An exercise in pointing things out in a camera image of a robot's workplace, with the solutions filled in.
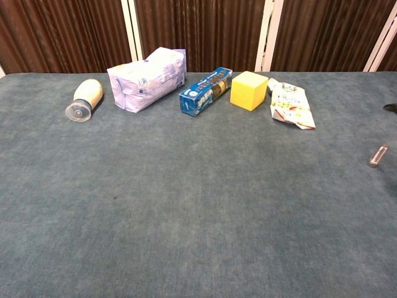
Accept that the brown pleated screen panel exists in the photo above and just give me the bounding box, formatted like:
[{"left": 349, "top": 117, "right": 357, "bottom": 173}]
[
  {"left": 377, "top": 30, "right": 397, "bottom": 73},
  {"left": 0, "top": 0, "right": 133, "bottom": 75},
  {"left": 135, "top": 0, "right": 266, "bottom": 73},
  {"left": 270, "top": 0, "right": 390, "bottom": 73}
]

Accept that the white crumpled snack bag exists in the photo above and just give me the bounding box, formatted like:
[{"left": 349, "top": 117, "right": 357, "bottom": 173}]
[{"left": 267, "top": 77, "right": 316, "bottom": 130}]

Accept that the yellow foam cube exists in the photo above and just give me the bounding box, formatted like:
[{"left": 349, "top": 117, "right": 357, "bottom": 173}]
[{"left": 230, "top": 70, "right": 269, "bottom": 112}]

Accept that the blue cookie box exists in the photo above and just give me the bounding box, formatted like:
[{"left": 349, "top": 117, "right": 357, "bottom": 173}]
[{"left": 178, "top": 66, "right": 233, "bottom": 117}]

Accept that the blue felt table mat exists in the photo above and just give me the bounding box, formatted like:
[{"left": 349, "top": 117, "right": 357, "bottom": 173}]
[{"left": 0, "top": 71, "right": 397, "bottom": 298}]

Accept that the white lilac tissue pack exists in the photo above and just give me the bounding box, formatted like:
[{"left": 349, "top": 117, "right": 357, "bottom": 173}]
[{"left": 106, "top": 47, "right": 187, "bottom": 114}]

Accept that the cream squeeze bottle clear cap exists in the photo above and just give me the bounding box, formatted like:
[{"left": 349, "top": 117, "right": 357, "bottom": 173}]
[{"left": 65, "top": 78, "right": 104, "bottom": 123}]

